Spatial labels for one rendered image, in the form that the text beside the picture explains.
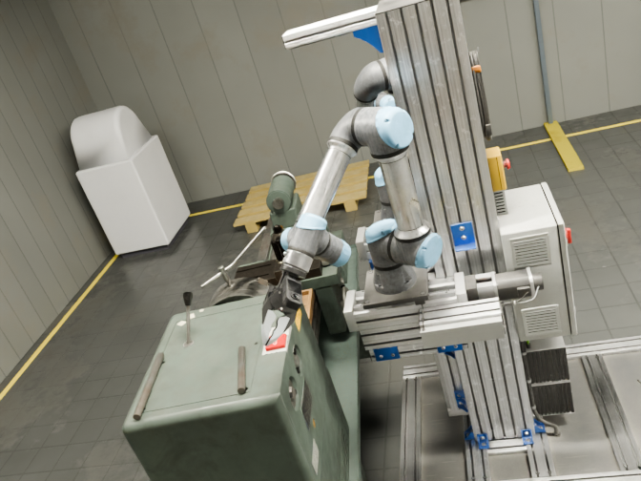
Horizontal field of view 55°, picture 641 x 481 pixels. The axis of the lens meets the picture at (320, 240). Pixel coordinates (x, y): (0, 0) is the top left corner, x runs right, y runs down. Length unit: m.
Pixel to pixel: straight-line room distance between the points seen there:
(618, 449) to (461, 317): 1.01
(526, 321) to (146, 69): 5.19
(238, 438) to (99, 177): 4.49
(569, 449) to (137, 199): 4.39
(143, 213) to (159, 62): 1.60
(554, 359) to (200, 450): 1.46
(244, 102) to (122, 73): 1.29
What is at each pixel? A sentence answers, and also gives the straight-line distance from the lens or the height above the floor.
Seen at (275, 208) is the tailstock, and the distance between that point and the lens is 3.38.
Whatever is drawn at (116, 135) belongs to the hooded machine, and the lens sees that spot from 5.91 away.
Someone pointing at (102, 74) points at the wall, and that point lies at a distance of 7.01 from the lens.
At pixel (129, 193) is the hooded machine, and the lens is 6.01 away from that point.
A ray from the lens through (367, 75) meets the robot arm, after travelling 2.38.
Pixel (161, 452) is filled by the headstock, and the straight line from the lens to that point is 1.93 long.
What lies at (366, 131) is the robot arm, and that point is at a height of 1.76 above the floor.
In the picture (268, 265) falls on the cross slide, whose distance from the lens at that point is 2.99.
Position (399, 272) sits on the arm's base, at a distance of 2.11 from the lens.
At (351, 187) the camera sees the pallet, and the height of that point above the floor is 0.12.
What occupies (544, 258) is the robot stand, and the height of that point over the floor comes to 1.11.
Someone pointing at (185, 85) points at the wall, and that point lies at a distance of 6.68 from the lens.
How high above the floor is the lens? 2.31
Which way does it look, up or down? 26 degrees down
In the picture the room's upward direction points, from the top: 18 degrees counter-clockwise
